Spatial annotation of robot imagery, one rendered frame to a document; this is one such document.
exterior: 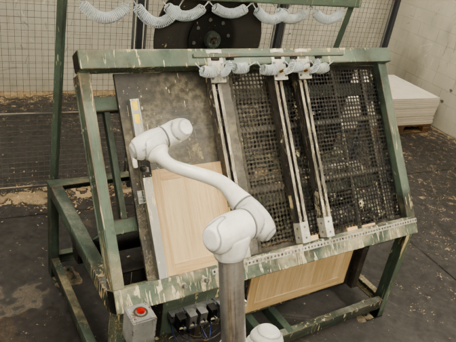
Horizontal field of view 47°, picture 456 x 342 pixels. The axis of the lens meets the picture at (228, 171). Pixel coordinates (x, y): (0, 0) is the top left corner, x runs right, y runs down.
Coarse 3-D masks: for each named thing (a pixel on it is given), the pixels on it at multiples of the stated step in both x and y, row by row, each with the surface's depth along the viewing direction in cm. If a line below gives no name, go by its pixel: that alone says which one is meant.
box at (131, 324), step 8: (144, 304) 246; (128, 312) 240; (136, 312) 241; (152, 312) 242; (128, 320) 239; (136, 320) 236; (144, 320) 237; (152, 320) 239; (128, 328) 241; (136, 328) 237; (144, 328) 239; (152, 328) 242; (128, 336) 242; (136, 336) 239; (144, 336) 242; (152, 336) 244
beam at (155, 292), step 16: (384, 224) 350; (416, 224) 365; (320, 240) 321; (352, 240) 334; (368, 240) 341; (384, 240) 348; (256, 256) 297; (288, 256) 308; (304, 256) 313; (320, 256) 319; (192, 272) 276; (208, 272) 280; (256, 272) 295; (272, 272) 301; (128, 288) 258; (144, 288) 262; (160, 288) 266; (176, 288) 270; (192, 288) 275; (208, 288) 279; (112, 304) 257; (128, 304) 257
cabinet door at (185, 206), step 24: (216, 168) 295; (168, 192) 279; (192, 192) 286; (216, 192) 293; (168, 216) 277; (192, 216) 284; (216, 216) 291; (168, 240) 275; (192, 240) 282; (168, 264) 273; (192, 264) 280; (216, 264) 287
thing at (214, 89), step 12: (216, 60) 293; (228, 60) 283; (228, 72) 284; (216, 84) 297; (216, 96) 294; (216, 108) 294; (216, 120) 294; (216, 132) 296; (228, 132) 295; (216, 144) 297; (228, 144) 294; (228, 156) 294; (228, 168) 292; (228, 204) 295
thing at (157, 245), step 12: (132, 108) 272; (132, 120) 272; (132, 132) 274; (144, 180) 270; (156, 216) 271; (156, 228) 270; (156, 240) 269; (156, 252) 268; (156, 264) 268; (156, 276) 271
